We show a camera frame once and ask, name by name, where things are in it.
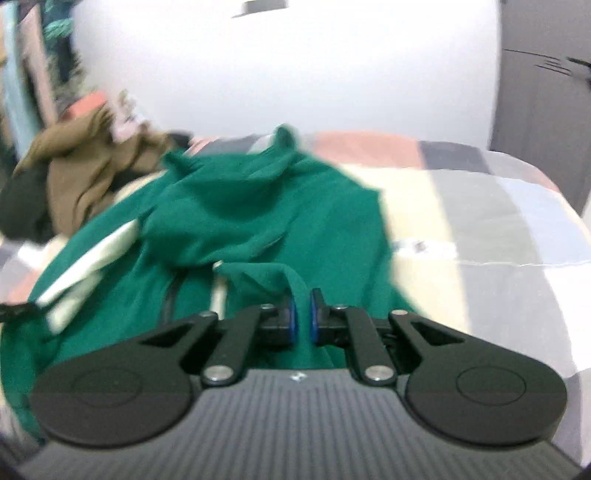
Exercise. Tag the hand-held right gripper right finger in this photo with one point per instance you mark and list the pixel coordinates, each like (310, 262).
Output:
(315, 318)

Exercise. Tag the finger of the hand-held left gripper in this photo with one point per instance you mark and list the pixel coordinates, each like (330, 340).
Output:
(14, 311)

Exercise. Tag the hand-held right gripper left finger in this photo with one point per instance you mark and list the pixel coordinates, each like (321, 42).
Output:
(289, 323)

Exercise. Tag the green jacket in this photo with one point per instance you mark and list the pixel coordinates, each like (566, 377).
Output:
(277, 207)

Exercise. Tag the teal clothes hanger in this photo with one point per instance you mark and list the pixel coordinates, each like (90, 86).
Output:
(55, 28)

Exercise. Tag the black cloth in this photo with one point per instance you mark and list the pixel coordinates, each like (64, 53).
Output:
(23, 203)

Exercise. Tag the brown garment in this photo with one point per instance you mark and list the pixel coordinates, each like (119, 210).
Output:
(92, 175)

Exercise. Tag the patchwork bed sheet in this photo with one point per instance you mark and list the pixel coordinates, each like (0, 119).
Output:
(485, 221)

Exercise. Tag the pink box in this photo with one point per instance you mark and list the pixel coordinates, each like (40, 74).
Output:
(85, 104)

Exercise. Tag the pink hanging pants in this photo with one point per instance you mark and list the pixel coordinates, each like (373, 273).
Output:
(40, 78)

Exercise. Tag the light blue hanging garment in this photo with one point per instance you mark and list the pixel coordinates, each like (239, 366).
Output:
(13, 69)

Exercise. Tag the grey wardrobe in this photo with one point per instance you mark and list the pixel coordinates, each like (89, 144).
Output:
(531, 115)

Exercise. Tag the grey wall switch panel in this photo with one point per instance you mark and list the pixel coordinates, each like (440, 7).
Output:
(258, 7)

